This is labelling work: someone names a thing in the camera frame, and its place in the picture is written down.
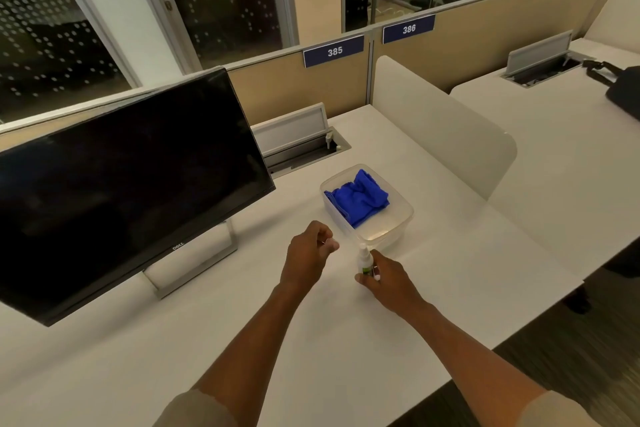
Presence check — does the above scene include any person's right hand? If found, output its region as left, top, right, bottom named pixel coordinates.
left=354, top=249, right=427, bottom=319

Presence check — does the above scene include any person's left hand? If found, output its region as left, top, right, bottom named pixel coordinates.
left=280, top=221, right=340, bottom=296

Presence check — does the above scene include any small white spray bottle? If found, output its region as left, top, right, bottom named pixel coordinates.
left=356, top=244, right=375, bottom=280

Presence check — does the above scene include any person's left forearm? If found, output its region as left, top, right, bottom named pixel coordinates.
left=152, top=285, right=307, bottom=427

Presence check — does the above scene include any person's right forearm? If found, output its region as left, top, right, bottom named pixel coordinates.
left=397, top=303, right=586, bottom=427

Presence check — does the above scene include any clear plastic container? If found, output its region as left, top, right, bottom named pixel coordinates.
left=320, top=164, right=415, bottom=250

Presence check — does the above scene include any blue microfiber cloth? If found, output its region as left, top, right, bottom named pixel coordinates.
left=333, top=169, right=390, bottom=229

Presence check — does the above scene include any silver monitor stand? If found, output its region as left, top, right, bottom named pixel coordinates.
left=141, top=218, right=238, bottom=300

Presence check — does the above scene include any white desk divider panel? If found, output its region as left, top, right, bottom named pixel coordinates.
left=372, top=55, right=518, bottom=201
left=582, top=0, right=640, bottom=55

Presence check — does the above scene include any blue desk number sign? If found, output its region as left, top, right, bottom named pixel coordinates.
left=382, top=14, right=436, bottom=45
left=303, top=35, right=365, bottom=68

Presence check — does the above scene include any black computer monitor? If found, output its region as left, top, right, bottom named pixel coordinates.
left=0, top=66, right=277, bottom=327

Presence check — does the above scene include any beige cubicle partition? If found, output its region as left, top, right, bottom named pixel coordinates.
left=0, top=0, right=640, bottom=152

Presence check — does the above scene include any black bag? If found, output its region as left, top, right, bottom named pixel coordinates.
left=581, top=60, right=640, bottom=122

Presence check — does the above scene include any silver desk cable box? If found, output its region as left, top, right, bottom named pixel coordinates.
left=250, top=102, right=353, bottom=179
left=499, top=30, right=596, bottom=88

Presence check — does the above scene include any glass door with handle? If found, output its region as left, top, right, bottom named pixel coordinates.
left=125, top=0, right=301, bottom=73

